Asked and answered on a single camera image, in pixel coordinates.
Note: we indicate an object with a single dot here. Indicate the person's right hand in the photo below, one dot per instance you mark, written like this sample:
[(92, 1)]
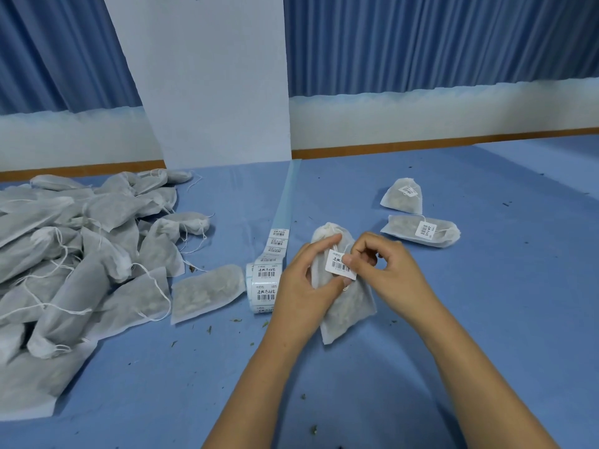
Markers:
[(402, 285)]

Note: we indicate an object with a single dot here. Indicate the person's left hand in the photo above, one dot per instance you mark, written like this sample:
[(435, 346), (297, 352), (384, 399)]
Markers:
[(290, 294)]

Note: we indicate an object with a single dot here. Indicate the person's left thumb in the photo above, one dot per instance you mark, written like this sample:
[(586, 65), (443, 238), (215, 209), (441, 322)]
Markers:
[(333, 289)]

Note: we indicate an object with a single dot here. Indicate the person's right thumb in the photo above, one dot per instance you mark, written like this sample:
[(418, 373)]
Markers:
[(359, 263)]

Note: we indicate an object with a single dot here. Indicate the white barcode label sticker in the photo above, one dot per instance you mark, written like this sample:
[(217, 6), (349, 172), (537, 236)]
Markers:
[(338, 265)]

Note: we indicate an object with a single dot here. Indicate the person's left forearm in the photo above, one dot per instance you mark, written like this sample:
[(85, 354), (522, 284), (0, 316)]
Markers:
[(262, 388)]

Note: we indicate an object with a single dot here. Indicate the person's right forearm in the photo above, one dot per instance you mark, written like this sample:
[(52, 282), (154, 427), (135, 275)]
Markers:
[(472, 383)]

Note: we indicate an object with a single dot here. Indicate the long labelled white herb pouch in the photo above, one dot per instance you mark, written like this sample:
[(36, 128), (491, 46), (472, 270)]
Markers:
[(407, 229)]

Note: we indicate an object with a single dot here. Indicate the roll of barcode labels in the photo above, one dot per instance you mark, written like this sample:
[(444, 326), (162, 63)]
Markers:
[(265, 285)]

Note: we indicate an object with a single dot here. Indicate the small labelled white herb pouch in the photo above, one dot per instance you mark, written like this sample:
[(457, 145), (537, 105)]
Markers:
[(397, 203)]

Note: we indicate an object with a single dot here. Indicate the unlabelled flat white herb pouch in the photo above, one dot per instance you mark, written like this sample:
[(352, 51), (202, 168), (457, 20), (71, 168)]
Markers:
[(206, 292)]

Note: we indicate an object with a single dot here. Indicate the blue curtain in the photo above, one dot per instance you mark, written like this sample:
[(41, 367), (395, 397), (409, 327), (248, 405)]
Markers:
[(61, 46), (435, 42)]

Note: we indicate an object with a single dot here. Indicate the pile of white herb pouches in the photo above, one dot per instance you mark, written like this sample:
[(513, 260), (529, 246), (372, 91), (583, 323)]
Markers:
[(79, 257)]

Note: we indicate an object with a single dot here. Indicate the large flat white fabric bag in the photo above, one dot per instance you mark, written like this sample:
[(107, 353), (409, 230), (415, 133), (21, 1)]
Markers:
[(32, 383)]

